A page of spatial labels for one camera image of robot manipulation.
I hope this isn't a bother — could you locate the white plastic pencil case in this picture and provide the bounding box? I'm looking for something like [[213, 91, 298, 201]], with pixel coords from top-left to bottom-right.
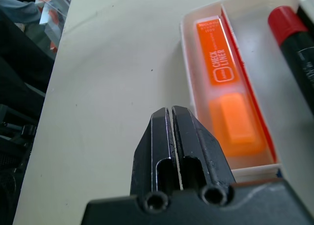
[[180, 0, 314, 185]]

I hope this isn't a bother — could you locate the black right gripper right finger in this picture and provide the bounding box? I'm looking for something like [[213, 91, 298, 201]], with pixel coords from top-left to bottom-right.
[[171, 105, 236, 206]]

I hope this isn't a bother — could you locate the orange highlighter marker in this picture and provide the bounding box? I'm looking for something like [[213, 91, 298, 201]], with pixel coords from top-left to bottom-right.
[[195, 15, 267, 157]]

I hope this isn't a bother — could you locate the black marker with red cap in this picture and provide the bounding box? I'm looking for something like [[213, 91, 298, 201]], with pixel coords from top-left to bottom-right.
[[267, 5, 314, 113]]

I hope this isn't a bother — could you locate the clear plastic box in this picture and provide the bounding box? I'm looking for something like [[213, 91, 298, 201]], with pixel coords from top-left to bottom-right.
[[35, 0, 74, 53]]

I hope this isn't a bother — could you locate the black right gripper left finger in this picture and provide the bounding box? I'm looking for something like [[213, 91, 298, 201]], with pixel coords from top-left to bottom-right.
[[129, 106, 178, 212]]

